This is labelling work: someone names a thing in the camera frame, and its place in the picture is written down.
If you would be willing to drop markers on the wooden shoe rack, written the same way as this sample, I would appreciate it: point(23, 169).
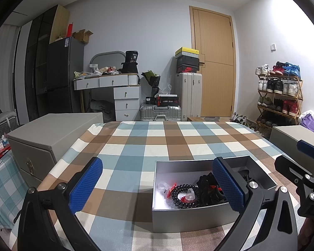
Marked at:
point(299, 89)

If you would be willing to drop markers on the white dresser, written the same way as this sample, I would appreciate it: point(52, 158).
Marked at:
point(125, 102)

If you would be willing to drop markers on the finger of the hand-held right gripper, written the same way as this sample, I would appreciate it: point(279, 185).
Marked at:
point(310, 149)
point(293, 168)

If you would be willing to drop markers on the purple plastic bag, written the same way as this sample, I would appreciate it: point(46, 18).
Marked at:
point(308, 121)

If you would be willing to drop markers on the small red clear hair clip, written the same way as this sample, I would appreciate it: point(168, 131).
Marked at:
point(188, 194)

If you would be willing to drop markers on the white stack of papers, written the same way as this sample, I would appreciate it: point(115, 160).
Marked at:
point(133, 79)

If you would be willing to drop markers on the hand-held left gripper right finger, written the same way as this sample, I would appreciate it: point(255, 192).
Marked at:
point(227, 183)

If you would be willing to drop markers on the dark wrapped flower bouquet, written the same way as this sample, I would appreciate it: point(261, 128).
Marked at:
point(151, 79)

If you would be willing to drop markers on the yellow lid shoe box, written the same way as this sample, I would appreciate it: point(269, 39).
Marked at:
point(187, 52)

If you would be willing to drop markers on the teal plaid cloth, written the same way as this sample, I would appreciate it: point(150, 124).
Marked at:
point(2, 188)

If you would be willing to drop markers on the dark glass wardrobe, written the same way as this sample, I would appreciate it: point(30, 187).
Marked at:
point(36, 65)

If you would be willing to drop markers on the grey storage box with latch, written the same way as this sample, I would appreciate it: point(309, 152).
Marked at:
point(55, 130)

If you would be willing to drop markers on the small black box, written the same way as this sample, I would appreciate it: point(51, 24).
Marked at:
point(151, 100)

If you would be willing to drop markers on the dark refrigerator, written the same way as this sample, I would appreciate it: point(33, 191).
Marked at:
point(64, 75)

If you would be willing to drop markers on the wooden door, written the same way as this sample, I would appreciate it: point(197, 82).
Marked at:
point(214, 65)

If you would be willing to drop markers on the clutter of small packets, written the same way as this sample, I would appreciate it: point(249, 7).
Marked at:
point(99, 72)

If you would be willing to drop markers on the white suitcase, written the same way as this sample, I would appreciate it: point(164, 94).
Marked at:
point(189, 96)

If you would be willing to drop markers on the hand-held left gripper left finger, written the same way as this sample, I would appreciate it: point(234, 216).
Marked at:
point(86, 185)

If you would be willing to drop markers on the silver box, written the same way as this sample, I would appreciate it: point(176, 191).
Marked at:
point(188, 219)

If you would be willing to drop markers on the plaid tablecloth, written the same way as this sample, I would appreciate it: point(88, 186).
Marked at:
point(136, 146)

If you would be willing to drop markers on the white wall switch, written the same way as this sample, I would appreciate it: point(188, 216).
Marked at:
point(273, 46)

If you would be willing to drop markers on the clear plastic bag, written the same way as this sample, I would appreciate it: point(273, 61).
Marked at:
point(166, 89)

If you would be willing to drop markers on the red packet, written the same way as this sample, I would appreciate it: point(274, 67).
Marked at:
point(70, 30)

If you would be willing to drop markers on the black red shoe box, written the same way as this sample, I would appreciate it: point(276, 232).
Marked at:
point(187, 69)

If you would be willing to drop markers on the arched mirror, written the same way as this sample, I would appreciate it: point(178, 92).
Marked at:
point(107, 58)

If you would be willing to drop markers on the silver suitcase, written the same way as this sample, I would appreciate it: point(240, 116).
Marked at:
point(159, 112)

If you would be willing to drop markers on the group of floor shoes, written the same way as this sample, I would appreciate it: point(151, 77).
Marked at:
point(242, 119)

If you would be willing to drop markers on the open cardboard box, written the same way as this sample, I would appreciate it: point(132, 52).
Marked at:
point(82, 36)

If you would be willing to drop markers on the shoe rack with shoes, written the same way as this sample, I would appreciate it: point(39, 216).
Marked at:
point(277, 86)

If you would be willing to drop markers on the flat black red box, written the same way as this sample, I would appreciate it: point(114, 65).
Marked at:
point(167, 100)

